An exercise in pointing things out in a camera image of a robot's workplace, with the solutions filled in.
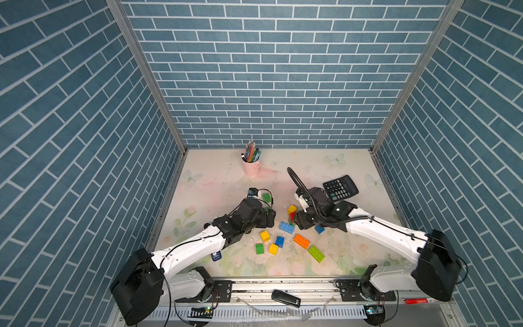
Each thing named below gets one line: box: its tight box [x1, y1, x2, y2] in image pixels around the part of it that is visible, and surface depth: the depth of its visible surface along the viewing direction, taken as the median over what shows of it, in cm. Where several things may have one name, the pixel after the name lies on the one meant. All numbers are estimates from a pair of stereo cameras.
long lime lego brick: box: [307, 245, 327, 264], surface depth 84 cm
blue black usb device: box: [210, 250, 223, 262], surface depth 82 cm
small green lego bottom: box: [256, 243, 265, 255], surface depth 84 cm
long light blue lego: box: [279, 220, 295, 235], surface depth 91 cm
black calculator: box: [322, 175, 359, 202], surface depth 104 cm
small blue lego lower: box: [275, 235, 286, 249], surface depth 84 cm
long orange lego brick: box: [293, 233, 312, 250], surface depth 86 cm
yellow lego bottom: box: [268, 243, 279, 256], surface depth 84 cm
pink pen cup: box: [241, 159, 262, 177], surface depth 104 cm
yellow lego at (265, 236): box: [260, 230, 271, 243], surface depth 86 cm
